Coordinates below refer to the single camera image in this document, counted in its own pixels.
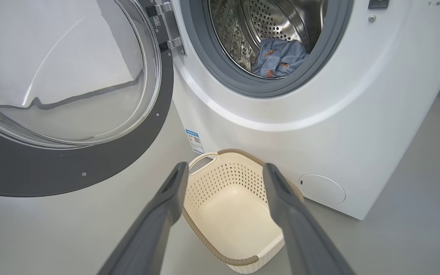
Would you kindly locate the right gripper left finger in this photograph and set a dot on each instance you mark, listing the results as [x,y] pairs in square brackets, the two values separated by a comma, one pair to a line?
[155,229]

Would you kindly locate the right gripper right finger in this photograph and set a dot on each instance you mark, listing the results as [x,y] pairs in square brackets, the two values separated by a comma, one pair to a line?
[300,229]

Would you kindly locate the round dark washer door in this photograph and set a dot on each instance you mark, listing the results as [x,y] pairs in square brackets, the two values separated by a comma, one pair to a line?
[90,175]

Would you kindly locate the white front-load washing machine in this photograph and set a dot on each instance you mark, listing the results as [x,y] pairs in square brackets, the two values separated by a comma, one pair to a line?
[319,145]

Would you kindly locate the metal door hinge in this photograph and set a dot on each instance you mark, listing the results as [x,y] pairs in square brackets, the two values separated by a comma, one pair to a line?
[172,26]

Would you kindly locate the stainless steel washing machine drum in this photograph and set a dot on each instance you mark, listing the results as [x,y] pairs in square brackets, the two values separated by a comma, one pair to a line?
[273,19]

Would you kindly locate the round white filter cover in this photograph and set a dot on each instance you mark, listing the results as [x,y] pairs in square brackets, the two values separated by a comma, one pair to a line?
[322,189]

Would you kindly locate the cream perforated laundry basket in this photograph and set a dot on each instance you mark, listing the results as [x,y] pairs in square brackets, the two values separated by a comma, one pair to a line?
[231,221]

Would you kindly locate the blue energy label sticker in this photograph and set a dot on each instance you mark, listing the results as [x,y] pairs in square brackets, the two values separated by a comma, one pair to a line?
[194,141]

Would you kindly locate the small QR code sticker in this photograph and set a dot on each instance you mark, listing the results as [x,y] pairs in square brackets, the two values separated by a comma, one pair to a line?
[157,21]

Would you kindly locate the Chinese text instruction label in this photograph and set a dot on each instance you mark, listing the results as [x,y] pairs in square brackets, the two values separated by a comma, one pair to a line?
[438,3]

